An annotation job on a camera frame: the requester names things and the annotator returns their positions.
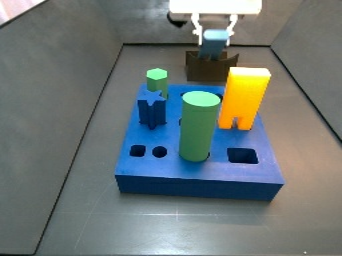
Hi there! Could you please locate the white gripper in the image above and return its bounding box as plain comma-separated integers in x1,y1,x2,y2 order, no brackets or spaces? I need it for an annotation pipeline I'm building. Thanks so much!
170,0,262,46

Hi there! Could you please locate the light blue square-circle object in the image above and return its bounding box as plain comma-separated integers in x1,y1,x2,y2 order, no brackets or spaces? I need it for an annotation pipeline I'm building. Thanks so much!
198,29,230,60

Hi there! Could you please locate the black curved fixture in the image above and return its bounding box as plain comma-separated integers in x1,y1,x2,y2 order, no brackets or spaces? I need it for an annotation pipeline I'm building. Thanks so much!
186,51,239,82

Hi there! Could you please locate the yellow slotted block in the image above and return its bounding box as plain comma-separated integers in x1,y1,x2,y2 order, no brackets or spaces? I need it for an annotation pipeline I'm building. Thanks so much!
218,67,271,130

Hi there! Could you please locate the green hexagonal peg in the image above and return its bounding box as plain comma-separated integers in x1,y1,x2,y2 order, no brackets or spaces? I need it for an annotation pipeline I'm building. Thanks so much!
146,68,168,97

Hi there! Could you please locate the green cylinder peg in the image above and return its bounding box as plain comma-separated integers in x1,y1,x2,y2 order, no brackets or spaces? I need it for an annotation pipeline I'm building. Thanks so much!
179,91,220,162

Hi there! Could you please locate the dark blue star peg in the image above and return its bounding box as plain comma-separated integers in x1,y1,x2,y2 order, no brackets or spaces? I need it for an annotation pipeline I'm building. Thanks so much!
138,89,167,130

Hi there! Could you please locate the blue foam peg base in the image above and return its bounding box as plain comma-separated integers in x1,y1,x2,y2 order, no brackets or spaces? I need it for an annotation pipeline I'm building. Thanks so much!
115,85,285,201

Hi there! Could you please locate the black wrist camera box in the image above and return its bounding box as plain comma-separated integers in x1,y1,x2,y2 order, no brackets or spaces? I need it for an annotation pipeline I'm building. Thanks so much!
167,12,187,28

